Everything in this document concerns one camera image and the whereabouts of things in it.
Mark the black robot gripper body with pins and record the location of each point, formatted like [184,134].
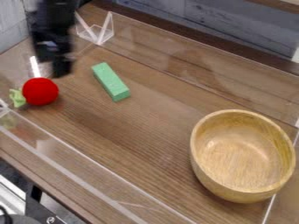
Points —
[52,20]

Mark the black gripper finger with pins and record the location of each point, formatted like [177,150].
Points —
[61,66]

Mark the red plush tomato green leaf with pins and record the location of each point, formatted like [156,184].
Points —
[39,92]

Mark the green foam block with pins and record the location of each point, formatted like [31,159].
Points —
[111,82]

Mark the wooden bowl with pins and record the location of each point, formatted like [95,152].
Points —
[241,155]

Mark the clear acrylic corner bracket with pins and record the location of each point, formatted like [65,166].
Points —
[96,34]

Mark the clear acrylic tray wall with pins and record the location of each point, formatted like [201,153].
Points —
[79,182]

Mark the black table leg bracket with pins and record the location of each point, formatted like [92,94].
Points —
[36,210]

